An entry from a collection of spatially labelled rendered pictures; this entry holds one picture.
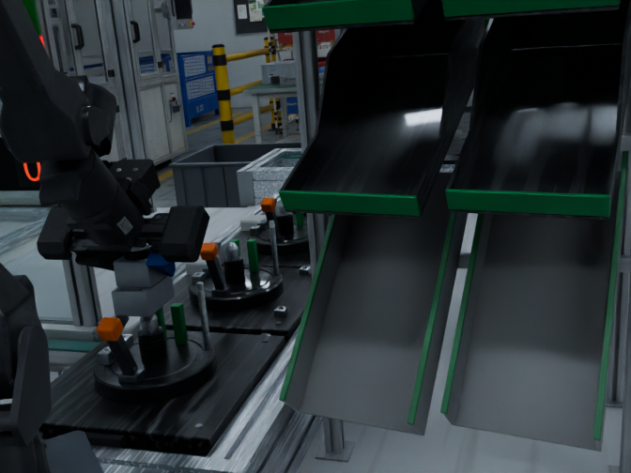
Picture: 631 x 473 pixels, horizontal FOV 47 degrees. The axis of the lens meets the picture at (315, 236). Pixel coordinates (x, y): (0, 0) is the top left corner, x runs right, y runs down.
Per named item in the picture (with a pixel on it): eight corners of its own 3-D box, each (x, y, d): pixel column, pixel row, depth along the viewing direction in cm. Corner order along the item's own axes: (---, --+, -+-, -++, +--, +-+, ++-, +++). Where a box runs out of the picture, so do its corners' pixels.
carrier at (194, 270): (289, 344, 95) (281, 253, 91) (127, 335, 102) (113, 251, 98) (334, 280, 117) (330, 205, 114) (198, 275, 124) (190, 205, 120)
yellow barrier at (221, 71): (235, 155, 775) (223, 44, 742) (218, 155, 781) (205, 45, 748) (319, 110, 1086) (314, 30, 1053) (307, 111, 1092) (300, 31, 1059)
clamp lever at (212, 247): (225, 292, 102) (211, 251, 98) (212, 292, 103) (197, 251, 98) (233, 275, 105) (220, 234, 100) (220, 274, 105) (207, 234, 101)
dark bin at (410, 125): (420, 220, 62) (405, 148, 57) (284, 212, 67) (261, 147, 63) (488, 53, 80) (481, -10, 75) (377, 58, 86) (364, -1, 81)
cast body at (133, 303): (149, 317, 79) (140, 257, 77) (114, 316, 81) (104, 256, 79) (182, 290, 87) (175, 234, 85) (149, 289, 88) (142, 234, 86)
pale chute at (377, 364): (424, 436, 66) (412, 424, 62) (296, 412, 72) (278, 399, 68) (476, 174, 77) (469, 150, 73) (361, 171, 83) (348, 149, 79)
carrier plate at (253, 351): (211, 456, 72) (208, 437, 71) (7, 435, 78) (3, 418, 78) (285, 349, 94) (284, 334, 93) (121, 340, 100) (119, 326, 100)
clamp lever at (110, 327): (135, 379, 79) (111, 330, 74) (118, 377, 79) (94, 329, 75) (147, 354, 82) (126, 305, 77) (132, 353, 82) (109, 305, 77)
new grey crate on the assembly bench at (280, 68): (295, 83, 620) (293, 63, 615) (261, 85, 628) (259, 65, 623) (306, 79, 656) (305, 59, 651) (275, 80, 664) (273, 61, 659)
